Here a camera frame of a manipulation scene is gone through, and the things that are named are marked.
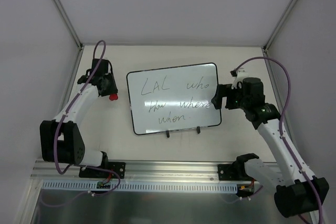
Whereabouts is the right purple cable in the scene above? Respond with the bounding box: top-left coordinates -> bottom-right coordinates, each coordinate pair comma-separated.
233,56 -> 326,224

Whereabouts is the aluminium extrusion rail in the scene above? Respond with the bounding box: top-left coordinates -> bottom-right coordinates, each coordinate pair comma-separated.
30,159 -> 229,183

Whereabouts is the right aluminium frame post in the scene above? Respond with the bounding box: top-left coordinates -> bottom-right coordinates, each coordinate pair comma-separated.
264,0 -> 312,142

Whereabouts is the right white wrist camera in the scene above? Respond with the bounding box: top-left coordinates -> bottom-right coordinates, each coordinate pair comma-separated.
230,68 -> 249,89

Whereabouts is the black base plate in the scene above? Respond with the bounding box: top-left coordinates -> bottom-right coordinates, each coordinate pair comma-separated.
217,163 -> 245,181
79,161 -> 126,179

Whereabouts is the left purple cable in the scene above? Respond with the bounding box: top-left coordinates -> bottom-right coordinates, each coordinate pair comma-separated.
39,39 -> 121,208

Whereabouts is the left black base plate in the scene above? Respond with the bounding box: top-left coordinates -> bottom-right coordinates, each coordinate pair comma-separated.
79,161 -> 126,179

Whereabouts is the red whiteboard eraser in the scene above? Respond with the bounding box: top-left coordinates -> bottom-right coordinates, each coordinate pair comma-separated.
109,93 -> 119,101

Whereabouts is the purple cable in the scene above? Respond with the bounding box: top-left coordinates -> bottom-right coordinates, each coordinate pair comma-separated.
39,39 -> 121,208
233,56 -> 326,224

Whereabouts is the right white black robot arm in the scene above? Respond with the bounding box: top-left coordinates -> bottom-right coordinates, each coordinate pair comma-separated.
212,77 -> 329,222

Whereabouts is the white whiteboard black frame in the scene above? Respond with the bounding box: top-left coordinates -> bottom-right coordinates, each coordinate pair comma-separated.
127,62 -> 222,135

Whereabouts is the left aluminium frame post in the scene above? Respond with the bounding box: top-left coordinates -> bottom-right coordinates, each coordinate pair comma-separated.
39,0 -> 84,83

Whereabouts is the aluminium frame post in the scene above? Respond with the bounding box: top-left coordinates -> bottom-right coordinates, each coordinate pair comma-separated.
264,0 -> 312,142
39,0 -> 84,83

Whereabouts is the white slotted cable duct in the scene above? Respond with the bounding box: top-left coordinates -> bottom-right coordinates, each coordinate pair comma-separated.
41,180 -> 238,194

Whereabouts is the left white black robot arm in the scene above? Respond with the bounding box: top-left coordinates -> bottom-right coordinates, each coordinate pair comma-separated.
39,59 -> 118,177

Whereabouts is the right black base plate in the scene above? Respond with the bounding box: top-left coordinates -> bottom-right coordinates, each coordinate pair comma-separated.
217,163 -> 245,181

